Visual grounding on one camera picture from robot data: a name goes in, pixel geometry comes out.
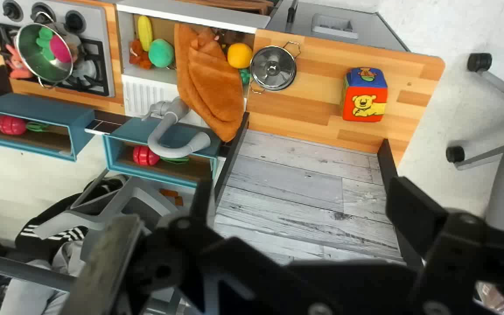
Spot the small steel pot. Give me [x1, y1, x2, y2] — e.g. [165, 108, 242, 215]
[249, 40, 305, 94]

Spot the orange cloth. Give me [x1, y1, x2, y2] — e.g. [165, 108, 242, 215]
[173, 22, 249, 145]

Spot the pink toy food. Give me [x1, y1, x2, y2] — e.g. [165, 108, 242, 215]
[49, 36, 75, 66]

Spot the red toy fruit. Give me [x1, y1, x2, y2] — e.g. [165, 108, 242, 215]
[131, 143, 163, 169]
[0, 113, 28, 138]

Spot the black panel frame post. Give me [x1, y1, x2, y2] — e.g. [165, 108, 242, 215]
[212, 111, 252, 202]
[376, 136, 396, 178]

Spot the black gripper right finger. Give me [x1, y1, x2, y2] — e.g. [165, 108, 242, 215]
[383, 173, 452, 271]

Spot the red orange toy food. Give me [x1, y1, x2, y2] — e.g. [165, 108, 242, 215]
[126, 38, 152, 71]

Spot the yellow toy ball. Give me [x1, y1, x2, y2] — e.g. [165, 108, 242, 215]
[226, 40, 256, 71]

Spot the large steel pot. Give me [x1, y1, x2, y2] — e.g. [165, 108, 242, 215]
[12, 8, 86, 87]

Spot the teal open drawer box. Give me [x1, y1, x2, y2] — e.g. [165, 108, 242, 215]
[102, 115, 226, 190]
[0, 90, 96, 162]

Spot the office chair base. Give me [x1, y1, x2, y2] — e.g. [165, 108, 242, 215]
[445, 50, 504, 230]

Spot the yellow toy banana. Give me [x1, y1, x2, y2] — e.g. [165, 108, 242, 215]
[133, 13, 156, 54]

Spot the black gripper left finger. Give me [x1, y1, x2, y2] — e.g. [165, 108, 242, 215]
[170, 173, 249, 278]

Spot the white toy sink basin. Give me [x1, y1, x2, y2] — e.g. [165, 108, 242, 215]
[114, 1, 271, 118]

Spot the green toy ball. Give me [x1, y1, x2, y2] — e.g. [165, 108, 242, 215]
[147, 36, 177, 69]

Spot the green toy food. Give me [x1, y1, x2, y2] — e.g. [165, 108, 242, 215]
[33, 26, 56, 66]

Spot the grey toy faucet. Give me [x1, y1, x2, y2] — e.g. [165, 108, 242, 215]
[144, 96, 214, 160]

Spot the wooden toy kitchen unit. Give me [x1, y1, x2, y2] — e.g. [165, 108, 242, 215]
[0, 0, 448, 166]

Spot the grey toy stovetop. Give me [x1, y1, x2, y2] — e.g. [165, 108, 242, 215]
[0, 0, 116, 97]

